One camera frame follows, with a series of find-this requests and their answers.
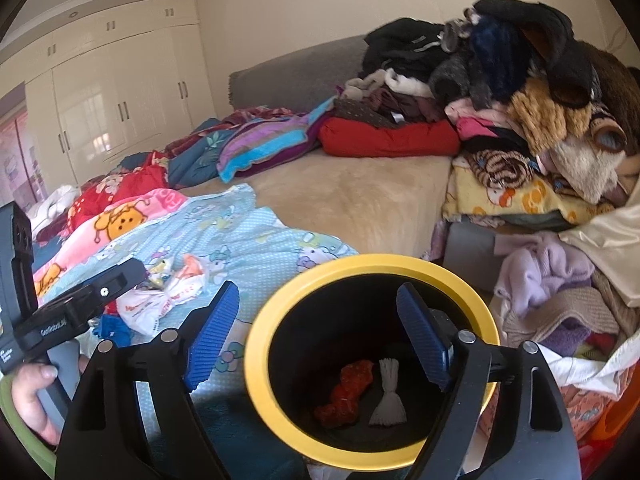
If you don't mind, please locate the yellow white snack wrapper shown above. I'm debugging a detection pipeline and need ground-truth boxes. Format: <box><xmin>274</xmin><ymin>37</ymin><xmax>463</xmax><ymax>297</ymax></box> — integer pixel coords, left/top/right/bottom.
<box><xmin>148</xmin><ymin>257</ymin><xmax>174</xmax><ymax>283</ymax></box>

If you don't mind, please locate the white orange plastic bag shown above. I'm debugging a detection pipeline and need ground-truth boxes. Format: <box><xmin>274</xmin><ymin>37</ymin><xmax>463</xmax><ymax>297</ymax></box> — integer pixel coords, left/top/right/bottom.
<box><xmin>116</xmin><ymin>255</ymin><xmax>208</xmax><ymax>336</ymax></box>

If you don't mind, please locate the green sleeve forearm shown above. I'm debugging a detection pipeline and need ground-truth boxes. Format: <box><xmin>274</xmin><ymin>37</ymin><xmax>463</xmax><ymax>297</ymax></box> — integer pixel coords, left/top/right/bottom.
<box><xmin>1</xmin><ymin>375</ymin><xmax>56</xmax><ymax>479</ymax></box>

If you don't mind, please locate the yellow rimmed black trash bin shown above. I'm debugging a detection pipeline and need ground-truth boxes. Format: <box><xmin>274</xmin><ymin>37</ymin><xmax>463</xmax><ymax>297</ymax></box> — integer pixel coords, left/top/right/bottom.
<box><xmin>244</xmin><ymin>255</ymin><xmax>500</xmax><ymax>471</ymax></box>

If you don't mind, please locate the person's left hand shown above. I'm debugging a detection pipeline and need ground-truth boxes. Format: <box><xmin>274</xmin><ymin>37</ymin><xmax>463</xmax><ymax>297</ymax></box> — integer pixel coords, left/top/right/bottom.
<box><xmin>11</xmin><ymin>362</ymin><xmax>61</xmax><ymax>446</ymax></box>

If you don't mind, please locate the light blue Hello Kitty blanket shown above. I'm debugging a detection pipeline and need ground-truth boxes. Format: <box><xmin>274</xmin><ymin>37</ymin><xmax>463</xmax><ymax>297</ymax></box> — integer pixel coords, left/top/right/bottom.
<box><xmin>43</xmin><ymin>184</ymin><xmax>355</xmax><ymax>479</ymax></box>

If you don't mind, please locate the blue plastic wrapper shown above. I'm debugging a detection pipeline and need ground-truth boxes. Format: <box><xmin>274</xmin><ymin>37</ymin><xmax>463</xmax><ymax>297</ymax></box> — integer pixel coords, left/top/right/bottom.
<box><xmin>93</xmin><ymin>314</ymin><xmax>132</xmax><ymax>348</ymax></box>

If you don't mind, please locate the red crumpled wrapper in bin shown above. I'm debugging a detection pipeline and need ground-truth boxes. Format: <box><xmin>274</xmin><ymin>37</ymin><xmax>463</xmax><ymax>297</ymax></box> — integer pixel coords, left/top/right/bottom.
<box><xmin>314</xmin><ymin>360</ymin><xmax>373</xmax><ymax>429</ymax></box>

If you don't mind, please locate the white foam net in bin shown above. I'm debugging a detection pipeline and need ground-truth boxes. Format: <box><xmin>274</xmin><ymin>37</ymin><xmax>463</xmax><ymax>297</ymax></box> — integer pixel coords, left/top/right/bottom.
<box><xmin>369</xmin><ymin>359</ymin><xmax>407</xmax><ymax>427</ymax></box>

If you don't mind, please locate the beige bed sheet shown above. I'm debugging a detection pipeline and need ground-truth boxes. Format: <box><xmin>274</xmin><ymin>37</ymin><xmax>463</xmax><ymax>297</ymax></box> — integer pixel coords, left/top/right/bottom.
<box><xmin>179</xmin><ymin>148</ymin><xmax>455</xmax><ymax>261</ymax></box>

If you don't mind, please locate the pink yellow bear blanket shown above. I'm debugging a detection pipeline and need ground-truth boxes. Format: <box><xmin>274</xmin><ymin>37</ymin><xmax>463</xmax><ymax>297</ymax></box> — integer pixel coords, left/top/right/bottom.
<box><xmin>34</xmin><ymin>188</ymin><xmax>186</xmax><ymax>304</ymax></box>

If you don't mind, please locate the yellow cartoon blanket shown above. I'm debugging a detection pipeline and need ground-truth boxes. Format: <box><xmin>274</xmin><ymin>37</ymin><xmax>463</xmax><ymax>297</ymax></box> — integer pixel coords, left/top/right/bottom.
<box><xmin>442</xmin><ymin>156</ymin><xmax>614</xmax><ymax>226</ymax></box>

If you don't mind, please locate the lavender fleece garment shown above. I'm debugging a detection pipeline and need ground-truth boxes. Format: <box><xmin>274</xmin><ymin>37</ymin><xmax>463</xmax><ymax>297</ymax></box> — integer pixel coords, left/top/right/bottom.
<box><xmin>494</xmin><ymin>232</ymin><xmax>594</xmax><ymax>316</ymax></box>

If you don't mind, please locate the red floral quilt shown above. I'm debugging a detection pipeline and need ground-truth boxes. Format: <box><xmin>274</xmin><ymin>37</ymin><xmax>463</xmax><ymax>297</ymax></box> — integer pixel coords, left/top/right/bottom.
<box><xmin>66</xmin><ymin>152</ymin><xmax>168</xmax><ymax>233</ymax></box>

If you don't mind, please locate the dark blue leaf quilt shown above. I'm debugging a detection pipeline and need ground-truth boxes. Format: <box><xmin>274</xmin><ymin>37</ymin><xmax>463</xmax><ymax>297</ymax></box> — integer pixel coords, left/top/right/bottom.
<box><xmin>117</xmin><ymin>118</ymin><xmax>239</xmax><ymax>188</ymax></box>

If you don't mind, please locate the purple blue striped blanket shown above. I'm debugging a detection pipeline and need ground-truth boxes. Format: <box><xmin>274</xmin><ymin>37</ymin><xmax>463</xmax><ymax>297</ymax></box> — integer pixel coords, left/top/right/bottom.
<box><xmin>217</xmin><ymin>98</ymin><xmax>335</xmax><ymax>183</ymax></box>

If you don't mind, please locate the red folded cushion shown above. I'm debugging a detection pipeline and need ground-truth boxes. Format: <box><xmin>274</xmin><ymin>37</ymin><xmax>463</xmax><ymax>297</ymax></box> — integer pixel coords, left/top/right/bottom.
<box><xmin>319</xmin><ymin>118</ymin><xmax>460</xmax><ymax>158</ymax></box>

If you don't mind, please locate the cream satin curtain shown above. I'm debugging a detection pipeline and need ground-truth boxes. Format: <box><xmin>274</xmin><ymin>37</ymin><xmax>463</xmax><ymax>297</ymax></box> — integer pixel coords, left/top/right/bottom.
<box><xmin>560</xmin><ymin>188</ymin><xmax>640</xmax><ymax>308</ymax></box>

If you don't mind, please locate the white glossy wardrobe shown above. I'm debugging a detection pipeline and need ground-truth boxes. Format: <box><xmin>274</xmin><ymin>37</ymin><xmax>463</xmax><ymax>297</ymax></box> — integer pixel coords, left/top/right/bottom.
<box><xmin>1</xmin><ymin>0</ymin><xmax>215</xmax><ymax>190</ymax></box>

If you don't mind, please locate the grey upholstered headboard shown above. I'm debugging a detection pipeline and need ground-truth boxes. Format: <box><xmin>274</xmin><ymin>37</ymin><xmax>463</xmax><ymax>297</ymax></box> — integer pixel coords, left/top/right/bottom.
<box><xmin>228</xmin><ymin>36</ymin><xmax>367</xmax><ymax>112</ymax></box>

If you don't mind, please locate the pile of dark clothes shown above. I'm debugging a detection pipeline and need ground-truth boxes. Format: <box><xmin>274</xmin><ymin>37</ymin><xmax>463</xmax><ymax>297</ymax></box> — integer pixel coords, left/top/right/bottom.
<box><xmin>336</xmin><ymin>0</ymin><xmax>600</xmax><ymax>127</ymax></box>

